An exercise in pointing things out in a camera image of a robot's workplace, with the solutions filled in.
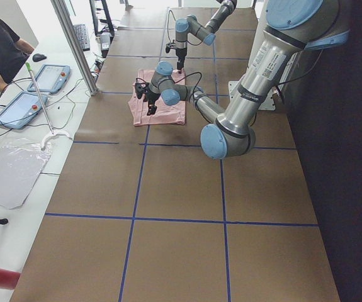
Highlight blue teach pendant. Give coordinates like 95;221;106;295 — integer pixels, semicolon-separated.
0;91;42;130
33;64;71;94

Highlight brown table cover sheet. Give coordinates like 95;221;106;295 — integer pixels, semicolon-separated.
10;6;342;302

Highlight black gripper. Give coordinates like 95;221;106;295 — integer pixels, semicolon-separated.
175;42;188;74
145;86;161;116

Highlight lower blue teach pendant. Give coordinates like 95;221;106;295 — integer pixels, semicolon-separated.
0;91;42;130

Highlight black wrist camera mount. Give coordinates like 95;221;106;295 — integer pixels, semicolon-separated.
134;79;149;99

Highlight pink Snoopy t-shirt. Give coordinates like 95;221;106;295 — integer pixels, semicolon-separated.
128;69;186;126

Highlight upper blue teach pendant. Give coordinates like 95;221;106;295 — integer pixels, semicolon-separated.
33;64;71;94

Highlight clear plastic bag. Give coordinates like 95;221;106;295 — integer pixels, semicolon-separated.
0;138;51;210

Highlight aluminium frame post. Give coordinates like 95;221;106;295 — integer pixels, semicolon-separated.
50;0;98;96

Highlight black keyboard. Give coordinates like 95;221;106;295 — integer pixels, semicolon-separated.
72;24;91;51

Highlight blue tape grid lines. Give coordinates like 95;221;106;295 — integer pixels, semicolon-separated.
44;8;320;302

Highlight black computer mouse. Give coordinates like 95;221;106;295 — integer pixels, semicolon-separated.
32;53;47;62

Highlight long reacher stick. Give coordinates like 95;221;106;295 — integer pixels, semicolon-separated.
25;62;72;150

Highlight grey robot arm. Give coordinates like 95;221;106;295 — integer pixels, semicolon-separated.
166;0;237;73
135;0;352;159

